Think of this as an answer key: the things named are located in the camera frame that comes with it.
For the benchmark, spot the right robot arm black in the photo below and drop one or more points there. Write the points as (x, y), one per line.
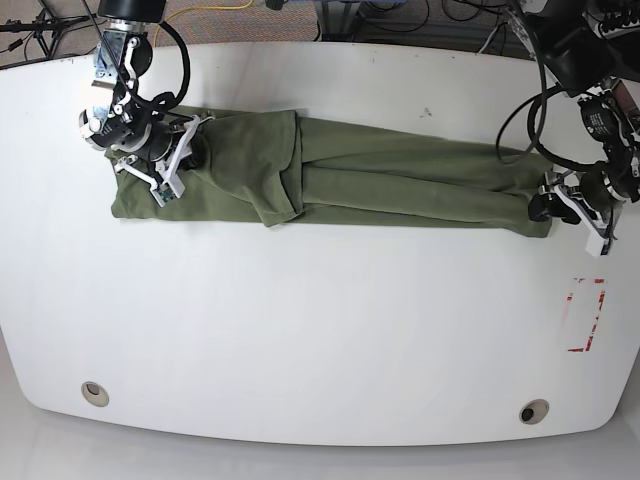
(124, 54)

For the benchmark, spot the table cable grommet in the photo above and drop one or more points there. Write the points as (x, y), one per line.
(534, 412)
(95, 394)

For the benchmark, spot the black tripod stand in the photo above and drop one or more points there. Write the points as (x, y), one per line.
(47, 30)

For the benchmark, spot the olive green T-shirt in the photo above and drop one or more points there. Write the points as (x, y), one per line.
(280, 167)

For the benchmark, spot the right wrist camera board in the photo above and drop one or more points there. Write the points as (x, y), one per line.
(163, 195)

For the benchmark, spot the right table cable grommet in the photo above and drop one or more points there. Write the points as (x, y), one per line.
(534, 412)

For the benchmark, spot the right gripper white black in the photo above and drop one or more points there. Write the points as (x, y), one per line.
(165, 150)

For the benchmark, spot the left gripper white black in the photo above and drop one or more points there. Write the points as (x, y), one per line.
(580, 198)

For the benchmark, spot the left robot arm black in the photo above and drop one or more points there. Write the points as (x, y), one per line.
(576, 59)

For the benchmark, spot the red tape rectangle marking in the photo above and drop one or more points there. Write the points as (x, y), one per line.
(581, 313)

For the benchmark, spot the left table cable grommet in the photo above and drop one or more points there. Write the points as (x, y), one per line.
(95, 394)

